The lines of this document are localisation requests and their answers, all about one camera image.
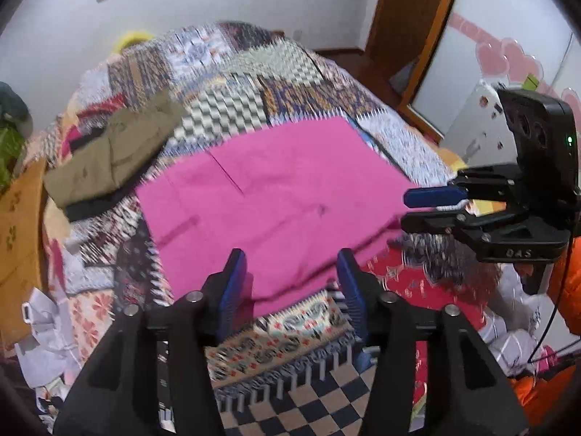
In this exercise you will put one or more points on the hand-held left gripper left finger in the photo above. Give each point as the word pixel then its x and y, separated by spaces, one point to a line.
pixel 234 281

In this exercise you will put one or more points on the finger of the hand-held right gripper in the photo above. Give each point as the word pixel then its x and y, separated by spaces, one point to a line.
pixel 435 223
pixel 431 197

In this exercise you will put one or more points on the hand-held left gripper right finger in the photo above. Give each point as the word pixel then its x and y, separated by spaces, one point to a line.
pixel 350 281

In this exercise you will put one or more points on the pink pants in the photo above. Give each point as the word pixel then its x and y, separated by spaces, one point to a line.
pixel 272 200

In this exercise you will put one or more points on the person's right forearm orange sleeve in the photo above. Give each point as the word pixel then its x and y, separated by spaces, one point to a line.
pixel 567 281

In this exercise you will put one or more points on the olive green pants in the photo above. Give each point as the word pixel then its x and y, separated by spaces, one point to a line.
pixel 113 154

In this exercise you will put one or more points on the white door with pink hearts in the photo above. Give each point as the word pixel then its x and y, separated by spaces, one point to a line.
pixel 494 54

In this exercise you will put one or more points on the white patterned cloth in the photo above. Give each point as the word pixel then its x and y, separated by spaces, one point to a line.
pixel 513 322

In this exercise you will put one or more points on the black cloth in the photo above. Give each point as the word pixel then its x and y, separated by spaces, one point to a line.
pixel 97 204

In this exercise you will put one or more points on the wooden door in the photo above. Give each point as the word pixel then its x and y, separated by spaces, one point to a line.
pixel 408 32

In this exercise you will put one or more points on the white crumpled cloth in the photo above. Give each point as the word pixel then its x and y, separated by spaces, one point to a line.
pixel 47 336

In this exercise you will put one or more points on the patchwork quilt bed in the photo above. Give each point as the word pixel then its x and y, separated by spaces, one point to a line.
pixel 254 77

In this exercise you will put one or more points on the brown wooden board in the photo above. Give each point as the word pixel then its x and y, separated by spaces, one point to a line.
pixel 20 245

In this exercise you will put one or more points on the yellow round object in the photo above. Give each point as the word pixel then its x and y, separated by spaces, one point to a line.
pixel 131 38

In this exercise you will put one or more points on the green cloth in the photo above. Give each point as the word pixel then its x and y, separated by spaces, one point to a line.
pixel 10 141

